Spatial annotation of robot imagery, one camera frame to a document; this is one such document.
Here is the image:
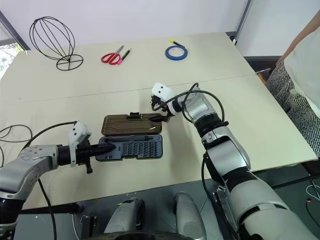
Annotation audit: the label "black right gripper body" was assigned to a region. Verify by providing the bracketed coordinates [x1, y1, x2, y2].
[156, 100, 174, 124]

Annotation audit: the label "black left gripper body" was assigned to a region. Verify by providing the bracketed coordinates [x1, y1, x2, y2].
[75, 140, 98, 175]

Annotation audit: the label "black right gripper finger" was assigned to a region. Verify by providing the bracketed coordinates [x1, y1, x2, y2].
[149, 113, 166, 124]
[150, 95, 163, 111]

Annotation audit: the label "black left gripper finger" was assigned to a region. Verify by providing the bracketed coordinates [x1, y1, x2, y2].
[94, 150, 113, 161]
[94, 142, 117, 152]

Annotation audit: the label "screwdriver bit set case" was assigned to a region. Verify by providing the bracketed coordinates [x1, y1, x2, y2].
[95, 112, 165, 162]

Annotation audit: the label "dark grey electric screwdriver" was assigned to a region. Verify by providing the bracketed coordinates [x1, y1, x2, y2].
[106, 135, 155, 143]

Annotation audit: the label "blue tape roll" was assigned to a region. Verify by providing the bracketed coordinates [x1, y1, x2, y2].
[164, 45, 189, 62]

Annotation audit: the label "black marker with pink cap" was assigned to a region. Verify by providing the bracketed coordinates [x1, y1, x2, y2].
[117, 48, 132, 65]

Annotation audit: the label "black marker with yellow cap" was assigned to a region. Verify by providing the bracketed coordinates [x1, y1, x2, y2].
[168, 38, 187, 50]

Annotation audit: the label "black bar under table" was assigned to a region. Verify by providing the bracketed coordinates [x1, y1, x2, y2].
[19, 202, 83, 216]

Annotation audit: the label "grey rounded shell black cap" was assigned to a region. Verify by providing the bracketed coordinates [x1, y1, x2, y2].
[103, 198, 146, 235]

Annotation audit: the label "person's white shirt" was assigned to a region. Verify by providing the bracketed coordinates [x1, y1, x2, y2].
[283, 32, 320, 111]

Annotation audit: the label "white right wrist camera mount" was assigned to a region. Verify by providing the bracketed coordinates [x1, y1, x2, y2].
[151, 82, 181, 117]

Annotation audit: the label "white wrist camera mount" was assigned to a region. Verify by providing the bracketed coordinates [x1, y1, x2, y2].
[67, 120, 92, 168]
[151, 82, 181, 117]

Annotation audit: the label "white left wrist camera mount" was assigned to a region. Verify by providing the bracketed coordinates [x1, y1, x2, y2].
[67, 120, 92, 168]

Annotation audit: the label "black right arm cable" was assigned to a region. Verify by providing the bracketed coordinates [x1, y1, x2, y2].
[163, 82, 242, 240]

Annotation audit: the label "red handled scissors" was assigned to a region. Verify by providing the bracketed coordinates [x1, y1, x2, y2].
[100, 45, 125, 66]

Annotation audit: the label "black post with metal clip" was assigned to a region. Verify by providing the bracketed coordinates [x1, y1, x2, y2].
[81, 214, 97, 240]

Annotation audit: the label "small black wire head stand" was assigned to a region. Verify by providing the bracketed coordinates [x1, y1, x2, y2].
[29, 16, 84, 72]

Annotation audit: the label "window with dark frame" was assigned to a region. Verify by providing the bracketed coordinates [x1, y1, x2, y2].
[0, 9, 31, 78]

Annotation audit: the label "white panel with metal frame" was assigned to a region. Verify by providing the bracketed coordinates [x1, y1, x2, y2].
[226, 0, 320, 57]

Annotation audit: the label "white floor cable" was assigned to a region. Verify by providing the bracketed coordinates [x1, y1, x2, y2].
[306, 183, 320, 201]

